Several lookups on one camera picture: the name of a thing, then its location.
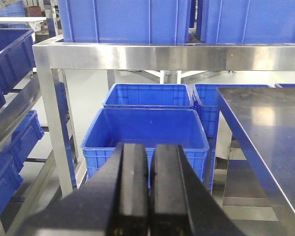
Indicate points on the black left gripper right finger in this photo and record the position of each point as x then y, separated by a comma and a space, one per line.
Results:
180, 205

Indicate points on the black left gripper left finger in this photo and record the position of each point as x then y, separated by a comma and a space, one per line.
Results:
113, 202

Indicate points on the blue crate on shelf left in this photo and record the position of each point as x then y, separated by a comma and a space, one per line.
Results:
156, 22

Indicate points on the blue crate on shelf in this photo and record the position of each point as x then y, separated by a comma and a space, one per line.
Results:
246, 21
156, 22

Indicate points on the blue crate on shelf right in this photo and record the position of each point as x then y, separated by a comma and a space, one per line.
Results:
246, 21

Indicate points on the blue floor crate near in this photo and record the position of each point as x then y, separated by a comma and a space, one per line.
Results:
149, 127

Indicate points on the blue floor crate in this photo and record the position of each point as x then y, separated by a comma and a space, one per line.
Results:
149, 127
149, 96
205, 103

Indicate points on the blue floor crate far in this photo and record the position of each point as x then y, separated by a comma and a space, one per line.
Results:
149, 96

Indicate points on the blue floor crate right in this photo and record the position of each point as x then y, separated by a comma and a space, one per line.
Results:
205, 103

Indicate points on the blue crate lower left rack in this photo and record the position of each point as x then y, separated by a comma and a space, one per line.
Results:
15, 153

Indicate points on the blue crate on left rack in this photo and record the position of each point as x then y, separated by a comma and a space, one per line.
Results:
16, 56

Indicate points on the white metal frame background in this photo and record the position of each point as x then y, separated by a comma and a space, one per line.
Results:
162, 74

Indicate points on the stainless steel shelf frame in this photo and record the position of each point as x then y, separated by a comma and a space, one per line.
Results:
53, 55

